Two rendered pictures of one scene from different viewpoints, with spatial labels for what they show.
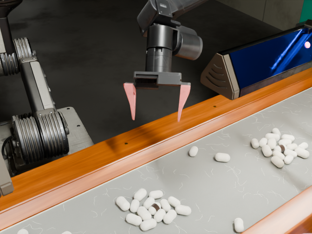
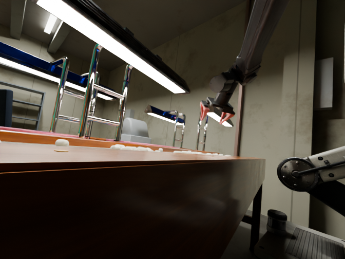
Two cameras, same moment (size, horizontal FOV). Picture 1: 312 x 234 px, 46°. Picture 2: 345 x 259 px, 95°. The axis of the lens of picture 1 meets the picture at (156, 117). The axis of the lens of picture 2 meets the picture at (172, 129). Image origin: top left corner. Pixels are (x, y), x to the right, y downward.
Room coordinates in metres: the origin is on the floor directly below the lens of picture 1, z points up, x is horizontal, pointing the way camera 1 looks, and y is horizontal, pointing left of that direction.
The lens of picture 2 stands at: (1.26, -0.40, 0.78)
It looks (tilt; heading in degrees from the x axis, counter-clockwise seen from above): 6 degrees up; 160
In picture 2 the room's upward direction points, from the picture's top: 7 degrees clockwise
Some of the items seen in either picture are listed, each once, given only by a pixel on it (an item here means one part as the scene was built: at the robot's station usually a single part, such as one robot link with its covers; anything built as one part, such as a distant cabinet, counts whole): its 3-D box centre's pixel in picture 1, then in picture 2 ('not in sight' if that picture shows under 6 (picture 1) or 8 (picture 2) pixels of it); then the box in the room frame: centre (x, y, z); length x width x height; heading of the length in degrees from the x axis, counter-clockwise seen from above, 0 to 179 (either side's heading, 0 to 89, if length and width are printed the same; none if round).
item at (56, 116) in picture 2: not in sight; (68, 108); (0.33, -0.63, 0.90); 0.20 x 0.19 x 0.45; 126
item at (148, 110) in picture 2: not in sight; (167, 116); (-0.30, 0.11, 1.08); 0.62 x 0.08 x 0.07; 126
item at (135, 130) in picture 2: not in sight; (132, 146); (-2.49, 0.07, 0.64); 0.66 x 0.55 x 1.28; 26
